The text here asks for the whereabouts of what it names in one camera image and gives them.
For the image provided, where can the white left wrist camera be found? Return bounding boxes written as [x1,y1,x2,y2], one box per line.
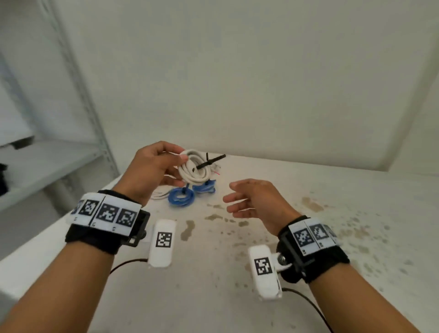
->
[147,219,177,269]

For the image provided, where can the person's left hand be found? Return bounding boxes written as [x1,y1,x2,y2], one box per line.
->
[113,140,189,206]

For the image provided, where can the tangle of white cables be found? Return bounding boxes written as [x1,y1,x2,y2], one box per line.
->
[175,149,222,184]

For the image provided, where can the person's right forearm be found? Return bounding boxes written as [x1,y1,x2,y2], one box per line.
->
[310,262,421,333]

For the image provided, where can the person's left forearm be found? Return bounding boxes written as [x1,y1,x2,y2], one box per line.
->
[0,242,116,333]

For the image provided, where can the grey cable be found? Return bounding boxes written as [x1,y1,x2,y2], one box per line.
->
[167,187,197,208]

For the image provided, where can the black left camera wire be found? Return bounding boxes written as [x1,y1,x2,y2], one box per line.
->
[109,259,150,275]

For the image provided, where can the black camera wire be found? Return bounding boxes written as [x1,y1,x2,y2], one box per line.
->
[109,259,150,275]
[281,288,334,333]

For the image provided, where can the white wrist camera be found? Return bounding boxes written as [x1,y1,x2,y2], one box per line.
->
[147,219,177,269]
[248,244,293,302]

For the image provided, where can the black right wristband with markers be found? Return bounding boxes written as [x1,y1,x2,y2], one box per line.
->
[277,215,351,285]

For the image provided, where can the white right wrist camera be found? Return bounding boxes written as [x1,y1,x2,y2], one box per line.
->
[248,244,293,302]

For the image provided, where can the black right camera wire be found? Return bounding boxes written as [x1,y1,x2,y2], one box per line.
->
[281,288,334,333]

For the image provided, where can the blue cable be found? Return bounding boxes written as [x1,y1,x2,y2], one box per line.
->
[192,179,217,195]

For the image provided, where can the person's right hand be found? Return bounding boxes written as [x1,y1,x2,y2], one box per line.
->
[223,178,302,237]

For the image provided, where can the grey metal shelf rack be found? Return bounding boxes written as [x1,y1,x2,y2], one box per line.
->
[0,0,120,214]

